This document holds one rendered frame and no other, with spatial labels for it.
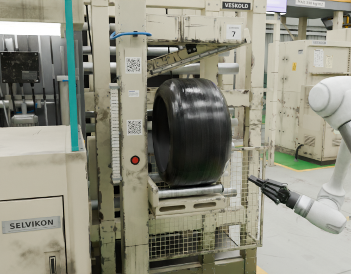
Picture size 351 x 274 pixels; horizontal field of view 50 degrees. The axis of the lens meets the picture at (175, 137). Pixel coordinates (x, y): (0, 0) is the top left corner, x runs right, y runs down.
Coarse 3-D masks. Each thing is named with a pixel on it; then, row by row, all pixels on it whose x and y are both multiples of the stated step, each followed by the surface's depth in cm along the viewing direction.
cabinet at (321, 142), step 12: (300, 96) 632; (300, 108) 633; (300, 120) 635; (312, 120) 611; (324, 120) 590; (300, 132) 637; (312, 132) 613; (324, 132) 594; (336, 132) 603; (300, 144) 639; (312, 144) 613; (324, 144) 597; (336, 144) 608; (300, 156) 644; (312, 156) 616; (324, 156) 601; (336, 156) 612
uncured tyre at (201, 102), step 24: (168, 96) 177; (192, 96) 175; (216, 96) 177; (168, 120) 175; (192, 120) 169; (216, 120) 172; (168, 144) 221; (192, 144) 169; (216, 144) 172; (168, 168) 181; (192, 168) 174; (216, 168) 178
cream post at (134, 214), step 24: (120, 0) 170; (144, 0) 172; (120, 24) 171; (144, 24) 174; (120, 48) 173; (144, 48) 176; (120, 72) 175; (144, 72) 178; (120, 96) 177; (144, 96) 180; (120, 120) 180; (144, 120) 182; (120, 144) 185; (144, 144) 183; (120, 168) 189; (144, 168) 185; (120, 192) 194; (144, 192) 188; (120, 216) 199; (144, 216) 190; (144, 240) 192; (144, 264) 194
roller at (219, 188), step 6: (186, 186) 187; (192, 186) 187; (198, 186) 188; (204, 186) 188; (210, 186) 189; (216, 186) 190; (222, 186) 190; (162, 192) 182; (168, 192) 183; (174, 192) 184; (180, 192) 184; (186, 192) 185; (192, 192) 186; (198, 192) 187; (204, 192) 188; (210, 192) 189; (216, 192) 190
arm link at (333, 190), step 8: (344, 144) 148; (344, 152) 150; (336, 160) 159; (344, 160) 153; (336, 168) 162; (344, 168) 159; (336, 176) 167; (344, 176) 166; (328, 184) 172; (336, 184) 169; (320, 192) 174; (328, 192) 170; (336, 192) 169; (344, 192) 171; (336, 200) 169
